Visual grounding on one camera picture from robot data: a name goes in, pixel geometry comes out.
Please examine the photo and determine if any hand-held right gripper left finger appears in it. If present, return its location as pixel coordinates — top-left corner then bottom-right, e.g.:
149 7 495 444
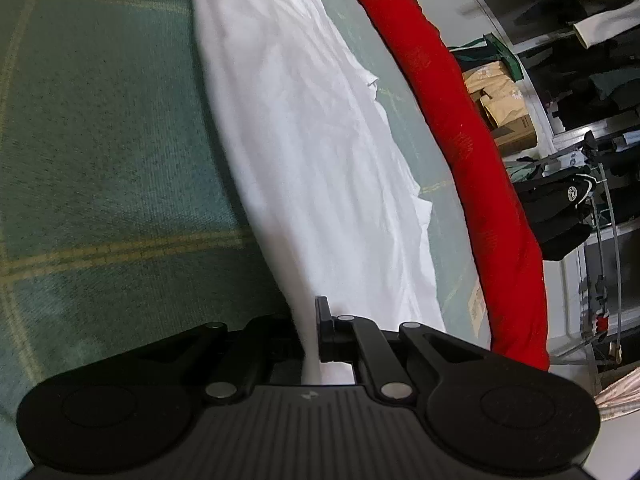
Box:
134 315 307 404

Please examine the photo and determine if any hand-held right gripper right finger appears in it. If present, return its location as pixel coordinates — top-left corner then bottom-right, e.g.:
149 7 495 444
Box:
315 296 494 404

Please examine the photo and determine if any white printed t-shirt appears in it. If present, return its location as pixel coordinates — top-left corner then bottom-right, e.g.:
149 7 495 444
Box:
190 0 446 386

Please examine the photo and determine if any metal clothes drying rack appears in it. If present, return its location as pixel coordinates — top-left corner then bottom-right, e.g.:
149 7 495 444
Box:
550 130 640 376

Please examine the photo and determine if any red quilt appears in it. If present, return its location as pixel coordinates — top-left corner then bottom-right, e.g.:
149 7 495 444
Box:
327 0 551 372

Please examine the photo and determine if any teal hanging garment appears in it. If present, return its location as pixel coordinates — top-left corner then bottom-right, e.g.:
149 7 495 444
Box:
505 152 591 183

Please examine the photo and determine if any cardboard box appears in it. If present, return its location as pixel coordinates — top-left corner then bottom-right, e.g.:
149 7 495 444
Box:
462 60 538 156

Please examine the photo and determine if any green hanging cloth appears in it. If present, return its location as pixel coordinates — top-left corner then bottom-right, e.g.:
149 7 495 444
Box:
450 32 523 81

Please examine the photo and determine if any yellow hanging garment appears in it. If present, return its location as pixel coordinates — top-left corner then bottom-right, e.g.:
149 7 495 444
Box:
465 62 526 121

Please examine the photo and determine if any pink patterned curtain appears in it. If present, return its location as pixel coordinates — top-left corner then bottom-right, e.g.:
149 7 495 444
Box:
595 365 640 421

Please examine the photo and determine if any dark sweater with cream cuffs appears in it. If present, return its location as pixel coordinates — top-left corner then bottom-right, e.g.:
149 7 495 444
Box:
570 0 640 51

